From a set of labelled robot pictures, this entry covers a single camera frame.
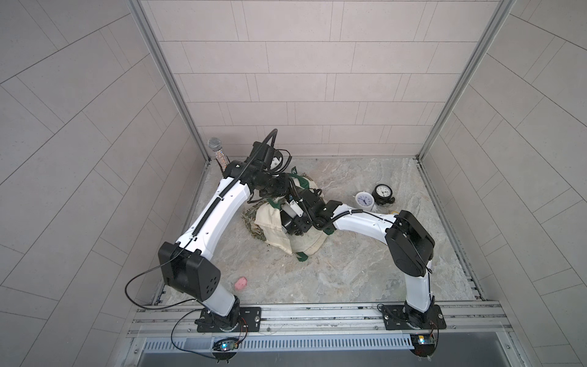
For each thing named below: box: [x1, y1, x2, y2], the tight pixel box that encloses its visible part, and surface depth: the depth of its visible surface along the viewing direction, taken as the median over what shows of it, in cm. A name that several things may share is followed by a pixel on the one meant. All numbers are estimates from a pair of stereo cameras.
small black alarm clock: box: [371, 183, 396, 206], surface depth 101 cm
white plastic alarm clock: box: [352, 190, 375, 208], surface depth 100 cm
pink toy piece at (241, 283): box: [234, 276, 248, 291], surface depth 78 cm
